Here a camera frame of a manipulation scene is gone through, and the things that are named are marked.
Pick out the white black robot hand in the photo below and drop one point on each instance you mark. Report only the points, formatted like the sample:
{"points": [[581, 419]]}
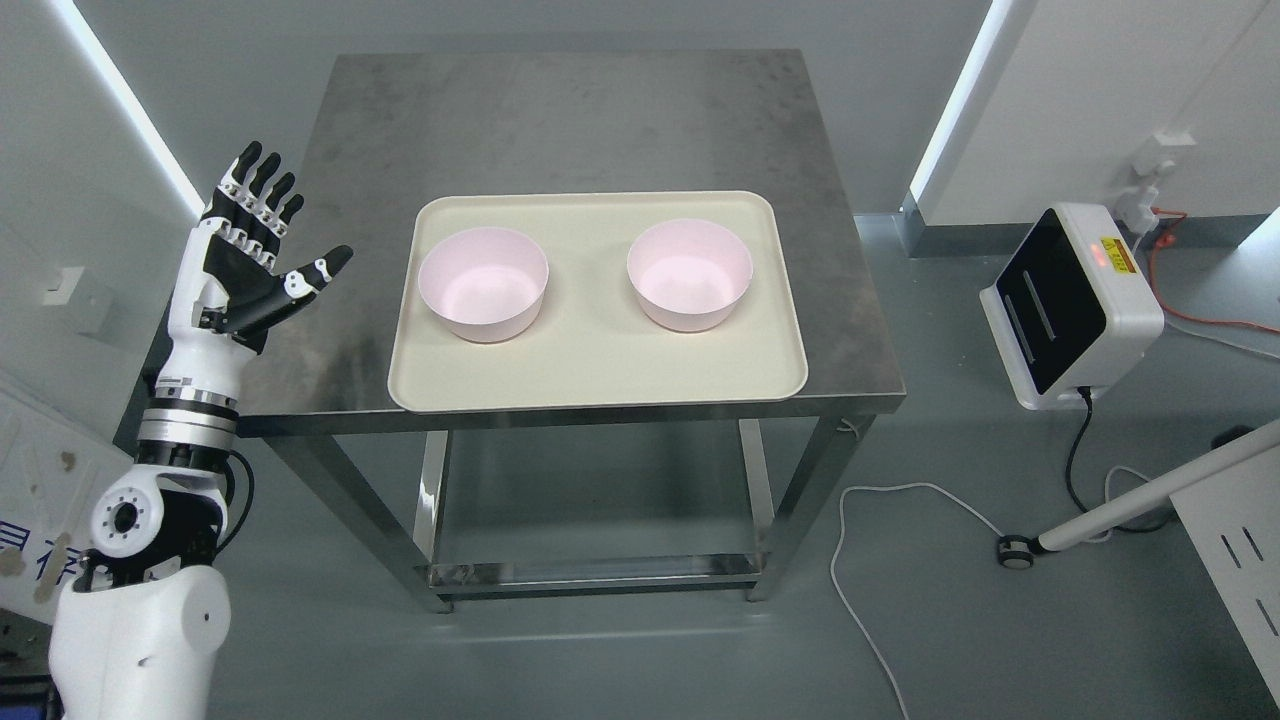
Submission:
{"points": [[229, 292]]}

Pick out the pink bowl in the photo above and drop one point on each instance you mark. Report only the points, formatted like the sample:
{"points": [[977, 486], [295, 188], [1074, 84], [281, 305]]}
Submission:
{"points": [[485, 284], [689, 274]]}

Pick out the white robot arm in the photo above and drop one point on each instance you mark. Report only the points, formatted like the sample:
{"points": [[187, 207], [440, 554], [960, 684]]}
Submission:
{"points": [[138, 634]]}

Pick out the steel table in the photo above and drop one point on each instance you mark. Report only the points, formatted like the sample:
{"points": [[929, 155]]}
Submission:
{"points": [[396, 131]]}

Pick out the white sign board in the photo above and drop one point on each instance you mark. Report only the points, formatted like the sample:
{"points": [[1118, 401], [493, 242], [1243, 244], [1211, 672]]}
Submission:
{"points": [[51, 474]]}

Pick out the cream plastic tray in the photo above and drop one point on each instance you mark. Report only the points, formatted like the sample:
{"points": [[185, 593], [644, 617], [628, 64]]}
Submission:
{"points": [[592, 345]]}

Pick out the white stand leg with caster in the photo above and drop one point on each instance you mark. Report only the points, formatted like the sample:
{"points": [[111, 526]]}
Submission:
{"points": [[1019, 552]]}

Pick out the white black box device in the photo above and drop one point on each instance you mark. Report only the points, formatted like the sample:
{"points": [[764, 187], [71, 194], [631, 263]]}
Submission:
{"points": [[1070, 312]]}

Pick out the white perforated panel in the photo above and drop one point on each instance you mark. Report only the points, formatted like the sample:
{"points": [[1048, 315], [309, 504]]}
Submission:
{"points": [[1233, 521]]}

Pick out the white wall socket plug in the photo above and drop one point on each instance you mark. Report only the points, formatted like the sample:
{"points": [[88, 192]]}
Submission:
{"points": [[1157, 158]]}

